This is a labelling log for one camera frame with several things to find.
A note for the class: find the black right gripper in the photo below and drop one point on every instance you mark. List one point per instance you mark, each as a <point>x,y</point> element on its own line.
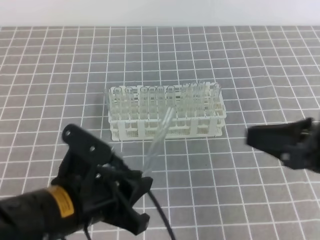
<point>296,143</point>

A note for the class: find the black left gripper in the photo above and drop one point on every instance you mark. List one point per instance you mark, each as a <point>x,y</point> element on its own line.
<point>101,186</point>

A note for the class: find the clear glass test tube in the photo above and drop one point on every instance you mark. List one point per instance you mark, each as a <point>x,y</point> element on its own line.
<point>154,148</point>

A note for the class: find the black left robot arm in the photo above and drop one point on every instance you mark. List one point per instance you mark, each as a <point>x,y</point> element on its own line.
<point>36,215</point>

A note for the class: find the clear tube at rack right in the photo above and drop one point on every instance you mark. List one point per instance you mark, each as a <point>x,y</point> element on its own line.
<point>215,91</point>

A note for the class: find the white plastic test tube rack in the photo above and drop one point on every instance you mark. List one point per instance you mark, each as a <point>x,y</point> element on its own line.
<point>125,129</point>

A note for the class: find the grey white-grid tablecloth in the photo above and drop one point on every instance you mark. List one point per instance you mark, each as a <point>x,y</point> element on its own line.
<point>212,188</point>

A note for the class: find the clear tube in rack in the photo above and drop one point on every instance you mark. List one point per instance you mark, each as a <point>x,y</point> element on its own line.
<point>161,101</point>
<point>171,101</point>
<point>143,103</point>
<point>152,102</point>
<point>129,94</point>
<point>184,95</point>
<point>118,102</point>
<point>192,99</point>
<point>200,109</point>

